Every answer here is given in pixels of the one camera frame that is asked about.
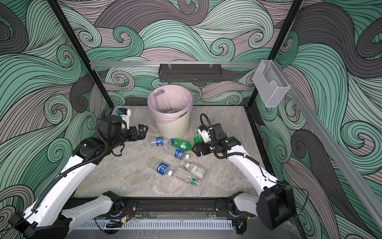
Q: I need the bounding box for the clear bottle white green label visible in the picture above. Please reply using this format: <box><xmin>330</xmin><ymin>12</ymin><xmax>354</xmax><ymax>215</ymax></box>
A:
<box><xmin>180</xmin><ymin>160</ymin><xmax>206</xmax><ymax>179</ymax></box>

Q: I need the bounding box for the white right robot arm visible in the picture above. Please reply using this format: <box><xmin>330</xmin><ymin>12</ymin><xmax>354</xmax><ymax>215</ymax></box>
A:
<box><xmin>198</xmin><ymin>113</ymin><xmax>296</xmax><ymax>230</ymax></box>

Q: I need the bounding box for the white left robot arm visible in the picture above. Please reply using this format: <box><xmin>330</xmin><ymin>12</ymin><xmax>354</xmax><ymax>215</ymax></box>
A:
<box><xmin>8</xmin><ymin>115</ymin><xmax>148</xmax><ymax>239</ymax></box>

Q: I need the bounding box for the cream waste bin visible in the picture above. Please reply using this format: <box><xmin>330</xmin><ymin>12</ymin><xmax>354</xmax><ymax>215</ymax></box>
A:
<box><xmin>156</xmin><ymin>113</ymin><xmax>191</xmax><ymax>138</ymax></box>

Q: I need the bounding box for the pink bin liner bag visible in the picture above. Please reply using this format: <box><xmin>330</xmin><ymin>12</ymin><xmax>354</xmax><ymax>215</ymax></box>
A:
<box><xmin>147</xmin><ymin>85</ymin><xmax>194</xmax><ymax>123</ymax></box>

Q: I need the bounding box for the clear bottle blue label top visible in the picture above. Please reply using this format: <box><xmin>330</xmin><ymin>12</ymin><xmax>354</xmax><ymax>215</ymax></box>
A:
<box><xmin>150</xmin><ymin>136</ymin><xmax>172</xmax><ymax>146</ymax></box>

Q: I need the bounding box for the clear bottle green cap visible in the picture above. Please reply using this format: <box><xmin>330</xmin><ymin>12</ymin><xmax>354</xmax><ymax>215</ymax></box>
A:
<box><xmin>172</xmin><ymin>168</ymin><xmax>201</xmax><ymax>187</ymax></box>

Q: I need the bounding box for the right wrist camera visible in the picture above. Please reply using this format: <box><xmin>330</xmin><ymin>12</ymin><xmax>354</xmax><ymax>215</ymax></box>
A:
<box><xmin>198</xmin><ymin>126</ymin><xmax>211</xmax><ymax>143</ymax></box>

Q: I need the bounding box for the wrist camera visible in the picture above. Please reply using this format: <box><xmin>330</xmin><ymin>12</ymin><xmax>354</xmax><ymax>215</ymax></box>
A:
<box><xmin>116</xmin><ymin>108</ymin><xmax>131</xmax><ymax>129</ymax></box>
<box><xmin>198</xmin><ymin>126</ymin><xmax>211</xmax><ymax>143</ymax></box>

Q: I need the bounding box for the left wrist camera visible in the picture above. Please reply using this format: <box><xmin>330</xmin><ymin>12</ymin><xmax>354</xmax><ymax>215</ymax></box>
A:
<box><xmin>116</xmin><ymin>108</ymin><xmax>131</xmax><ymax>129</ymax></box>

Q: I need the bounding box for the aluminium back rail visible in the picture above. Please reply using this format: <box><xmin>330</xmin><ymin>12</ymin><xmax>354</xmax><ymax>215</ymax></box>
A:
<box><xmin>90</xmin><ymin>61</ymin><xmax>260</xmax><ymax>68</ymax></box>

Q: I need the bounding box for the aluminium rail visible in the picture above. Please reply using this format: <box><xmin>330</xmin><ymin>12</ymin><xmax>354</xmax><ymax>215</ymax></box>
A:
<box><xmin>90</xmin><ymin>61</ymin><xmax>260</xmax><ymax>68</ymax></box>
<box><xmin>271</xmin><ymin>61</ymin><xmax>382</xmax><ymax>229</ymax></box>

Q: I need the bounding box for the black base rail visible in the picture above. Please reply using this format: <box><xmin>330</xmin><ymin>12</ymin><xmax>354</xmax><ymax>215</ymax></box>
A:
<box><xmin>64</xmin><ymin>196</ymin><xmax>260</xmax><ymax>219</ymax></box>

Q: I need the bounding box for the black wall tray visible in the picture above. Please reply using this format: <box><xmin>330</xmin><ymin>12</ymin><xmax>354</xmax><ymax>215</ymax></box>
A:
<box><xmin>158</xmin><ymin>64</ymin><xmax>223</xmax><ymax>83</ymax></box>

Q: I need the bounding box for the black corner frame post left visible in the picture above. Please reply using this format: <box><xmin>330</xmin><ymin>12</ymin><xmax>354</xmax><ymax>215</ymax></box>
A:
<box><xmin>47</xmin><ymin>0</ymin><xmax>114</xmax><ymax>110</ymax></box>

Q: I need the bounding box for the black corner frame post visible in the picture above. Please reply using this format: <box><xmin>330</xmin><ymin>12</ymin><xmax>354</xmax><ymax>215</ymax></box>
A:
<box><xmin>47</xmin><ymin>0</ymin><xmax>114</xmax><ymax>110</ymax></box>
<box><xmin>247</xmin><ymin>1</ymin><xmax>303</xmax><ymax>109</ymax></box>

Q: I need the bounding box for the white slotted cable duct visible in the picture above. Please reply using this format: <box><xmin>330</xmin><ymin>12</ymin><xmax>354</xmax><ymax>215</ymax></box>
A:
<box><xmin>74</xmin><ymin>219</ymin><xmax>233</xmax><ymax>231</ymax></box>

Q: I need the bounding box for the clear plastic wall box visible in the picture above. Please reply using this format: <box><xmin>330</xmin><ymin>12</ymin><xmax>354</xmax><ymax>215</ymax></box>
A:
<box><xmin>252</xmin><ymin>60</ymin><xmax>290</xmax><ymax>108</ymax></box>

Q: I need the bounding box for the black corner frame post right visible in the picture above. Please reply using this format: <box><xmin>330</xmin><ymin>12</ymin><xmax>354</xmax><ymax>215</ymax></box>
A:
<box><xmin>247</xmin><ymin>1</ymin><xmax>303</xmax><ymax>109</ymax></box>

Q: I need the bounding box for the aluminium right rail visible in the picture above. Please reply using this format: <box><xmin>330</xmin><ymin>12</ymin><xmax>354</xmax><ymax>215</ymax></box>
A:
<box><xmin>271</xmin><ymin>61</ymin><xmax>382</xmax><ymax>229</ymax></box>

